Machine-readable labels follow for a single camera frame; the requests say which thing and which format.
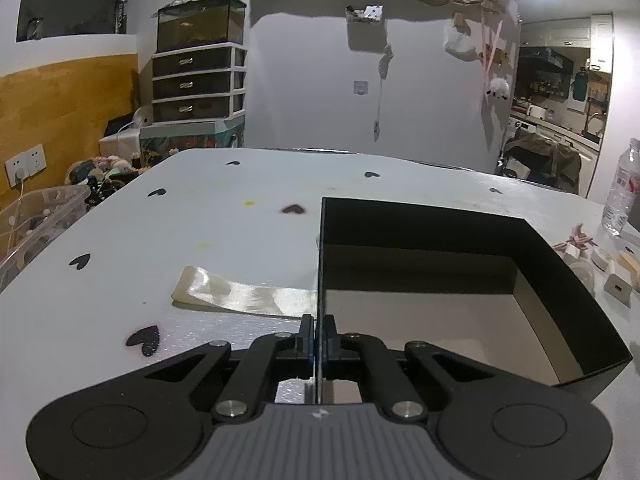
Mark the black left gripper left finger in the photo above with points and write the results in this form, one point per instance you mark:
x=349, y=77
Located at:
x=304, y=339

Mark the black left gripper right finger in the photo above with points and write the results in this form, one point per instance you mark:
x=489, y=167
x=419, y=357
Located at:
x=331, y=338

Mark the black cardboard box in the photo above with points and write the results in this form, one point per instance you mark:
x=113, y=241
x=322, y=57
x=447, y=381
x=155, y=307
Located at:
x=485, y=286

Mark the cream satin ribbon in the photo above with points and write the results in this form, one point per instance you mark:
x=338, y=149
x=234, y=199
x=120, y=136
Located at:
x=198, y=288

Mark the pink hair clip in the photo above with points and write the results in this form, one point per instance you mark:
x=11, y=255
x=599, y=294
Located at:
x=578, y=243

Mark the white plastic drawer unit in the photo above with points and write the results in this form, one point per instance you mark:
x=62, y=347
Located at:
x=199, y=84

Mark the grey square block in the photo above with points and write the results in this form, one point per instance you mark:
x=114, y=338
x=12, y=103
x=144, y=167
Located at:
x=619, y=289

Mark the clear plastic storage bin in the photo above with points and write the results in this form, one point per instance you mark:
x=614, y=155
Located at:
x=34, y=221

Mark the white plush sheep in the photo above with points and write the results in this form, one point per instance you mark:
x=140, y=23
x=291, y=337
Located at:
x=498, y=88

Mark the clear water bottle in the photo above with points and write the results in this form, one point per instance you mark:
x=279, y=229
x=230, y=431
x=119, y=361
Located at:
x=624, y=190

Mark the glass fish tank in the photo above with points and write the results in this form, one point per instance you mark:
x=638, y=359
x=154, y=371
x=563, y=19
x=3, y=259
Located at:
x=198, y=23

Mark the white wall socket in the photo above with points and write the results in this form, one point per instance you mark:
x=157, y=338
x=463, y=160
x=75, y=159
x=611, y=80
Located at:
x=25, y=165

